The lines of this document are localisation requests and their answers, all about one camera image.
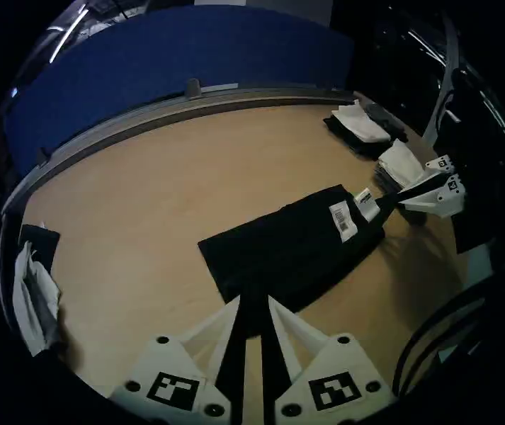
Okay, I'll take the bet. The black towel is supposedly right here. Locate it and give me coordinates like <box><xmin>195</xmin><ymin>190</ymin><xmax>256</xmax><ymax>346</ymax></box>
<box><xmin>197</xmin><ymin>183</ymin><xmax>402</xmax><ymax>314</ymax></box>

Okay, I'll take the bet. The stack of black white towels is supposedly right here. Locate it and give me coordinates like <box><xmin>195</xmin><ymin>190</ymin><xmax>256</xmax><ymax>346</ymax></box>
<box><xmin>322</xmin><ymin>98</ymin><xmax>409</xmax><ymax>159</ymax></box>
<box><xmin>373</xmin><ymin>139</ymin><xmax>429</xmax><ymax>197</ymax></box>

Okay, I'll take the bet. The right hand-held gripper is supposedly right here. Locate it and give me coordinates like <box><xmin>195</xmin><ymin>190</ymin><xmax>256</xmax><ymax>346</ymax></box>
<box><xmin>382</xmin><ymin>66</ymin><xmax>505</xmax><ymax>256</ymax></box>

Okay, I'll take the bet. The blue desk screen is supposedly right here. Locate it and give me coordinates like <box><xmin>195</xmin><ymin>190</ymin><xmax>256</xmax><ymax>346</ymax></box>
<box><xmin>1</xmin><ymin>6</ymin><xmax>356</xmax><ymax>179</ymax></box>

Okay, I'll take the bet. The heap of white towels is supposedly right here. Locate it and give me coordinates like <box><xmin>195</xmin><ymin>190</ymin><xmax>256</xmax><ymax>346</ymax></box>
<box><xmin>12</xmin><ymin>223</ymin><xmax>64</xmax><ymax>358</ymax></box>

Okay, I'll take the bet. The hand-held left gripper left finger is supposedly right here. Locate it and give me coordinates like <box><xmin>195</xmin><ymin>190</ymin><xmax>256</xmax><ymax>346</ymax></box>
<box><xmin>109</xmin><ymin>284</ymin><xmax>262</xmax><ymax>421</ymax></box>

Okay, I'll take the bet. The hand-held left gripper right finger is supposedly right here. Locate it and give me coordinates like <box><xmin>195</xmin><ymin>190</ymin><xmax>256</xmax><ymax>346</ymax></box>
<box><xmin>260</xmin><ymin>288</ymin><xmax>398</xmax><ymax>421</ymax></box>

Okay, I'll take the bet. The black cable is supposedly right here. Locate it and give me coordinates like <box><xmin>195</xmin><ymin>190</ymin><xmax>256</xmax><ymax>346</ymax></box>
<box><xmin>391</xmin><ymin>290</ymin><xmax>494</xmax><ymax>396</ymax></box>

